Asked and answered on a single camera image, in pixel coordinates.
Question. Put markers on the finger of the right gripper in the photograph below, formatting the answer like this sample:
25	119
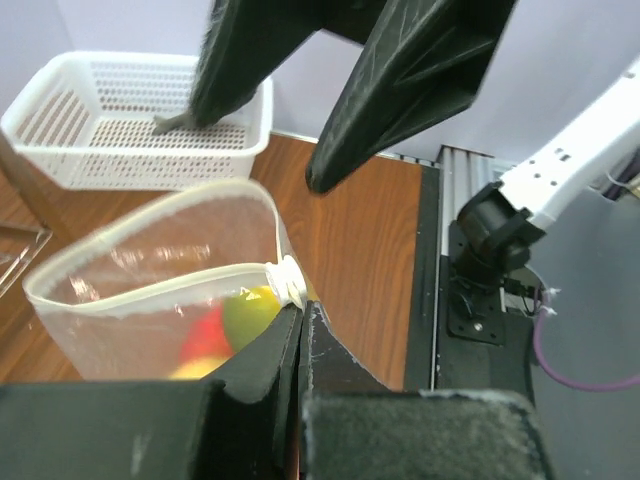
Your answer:
245	41
423	63

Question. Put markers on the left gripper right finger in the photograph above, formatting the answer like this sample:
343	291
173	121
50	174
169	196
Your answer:
353	427

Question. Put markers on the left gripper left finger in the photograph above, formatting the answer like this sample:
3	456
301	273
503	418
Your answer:
238	422

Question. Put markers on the yellow apple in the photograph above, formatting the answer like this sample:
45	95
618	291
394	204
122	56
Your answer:
198	368

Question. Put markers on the red apple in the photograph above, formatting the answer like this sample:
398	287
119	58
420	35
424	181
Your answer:
207	337

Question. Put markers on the yellow lemon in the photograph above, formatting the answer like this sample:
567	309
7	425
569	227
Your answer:
248	314

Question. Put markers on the polka dot zip bag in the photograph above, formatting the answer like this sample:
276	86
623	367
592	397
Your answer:
120	302

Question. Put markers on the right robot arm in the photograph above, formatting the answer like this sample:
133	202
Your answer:
505	218

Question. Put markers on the dark grey avocado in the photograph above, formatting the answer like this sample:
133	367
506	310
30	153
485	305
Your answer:
163	125

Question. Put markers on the white plastic basket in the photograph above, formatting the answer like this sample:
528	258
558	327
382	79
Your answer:
86	119

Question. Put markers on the steel dish rack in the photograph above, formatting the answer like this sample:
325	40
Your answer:
32	239

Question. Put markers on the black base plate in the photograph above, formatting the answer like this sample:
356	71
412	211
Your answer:
459	337

